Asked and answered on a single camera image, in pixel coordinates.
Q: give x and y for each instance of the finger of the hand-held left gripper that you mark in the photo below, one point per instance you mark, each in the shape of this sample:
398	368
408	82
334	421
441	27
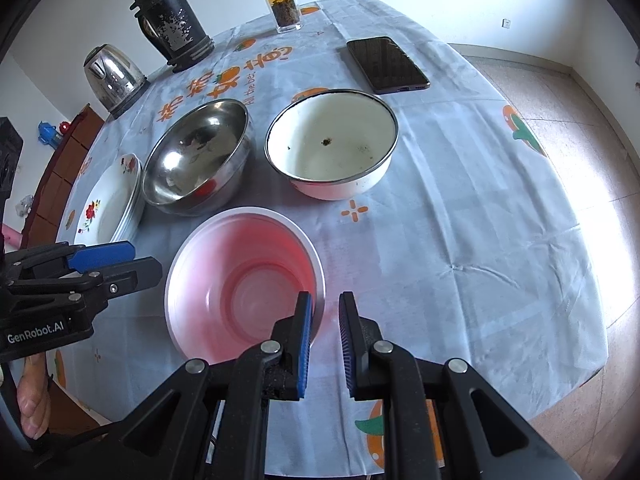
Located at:
100	255
135	275

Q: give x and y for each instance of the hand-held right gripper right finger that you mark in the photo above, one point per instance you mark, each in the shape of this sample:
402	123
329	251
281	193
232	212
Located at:
346	345

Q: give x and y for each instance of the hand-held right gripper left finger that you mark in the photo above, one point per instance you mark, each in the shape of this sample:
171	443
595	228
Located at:
303	345

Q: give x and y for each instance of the pink flower rim plate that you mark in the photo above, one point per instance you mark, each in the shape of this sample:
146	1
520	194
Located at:
132	215

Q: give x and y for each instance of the red flower white plate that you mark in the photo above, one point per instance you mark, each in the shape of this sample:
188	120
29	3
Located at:
107	200

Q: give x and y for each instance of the red plastic bowl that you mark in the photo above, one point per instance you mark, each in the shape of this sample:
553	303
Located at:
240	270

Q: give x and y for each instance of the stainless steel bowl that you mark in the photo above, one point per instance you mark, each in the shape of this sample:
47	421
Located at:
200	145

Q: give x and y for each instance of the white enamel bowl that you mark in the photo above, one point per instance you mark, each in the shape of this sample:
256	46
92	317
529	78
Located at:
330	135

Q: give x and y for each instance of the person's left hand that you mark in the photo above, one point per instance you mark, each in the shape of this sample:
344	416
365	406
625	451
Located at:
32	400

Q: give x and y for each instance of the brown wooden sideboard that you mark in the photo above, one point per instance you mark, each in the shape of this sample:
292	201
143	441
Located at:
55	180

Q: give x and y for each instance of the clear plastic bag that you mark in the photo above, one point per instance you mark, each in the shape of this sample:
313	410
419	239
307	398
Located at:
25	206

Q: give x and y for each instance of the pink plastic item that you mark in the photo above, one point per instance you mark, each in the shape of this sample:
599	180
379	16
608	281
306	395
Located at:
9	236

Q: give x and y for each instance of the blue plastic bottle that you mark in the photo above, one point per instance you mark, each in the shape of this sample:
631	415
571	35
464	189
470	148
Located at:
49	134

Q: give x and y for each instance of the stainless steel electric kettle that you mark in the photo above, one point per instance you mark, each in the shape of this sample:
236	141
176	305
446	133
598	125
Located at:
112	80

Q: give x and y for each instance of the worn black thermos flask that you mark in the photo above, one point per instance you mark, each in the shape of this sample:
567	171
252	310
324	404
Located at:
175	25

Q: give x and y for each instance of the black smartphone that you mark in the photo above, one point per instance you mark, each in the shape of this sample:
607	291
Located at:
387	62

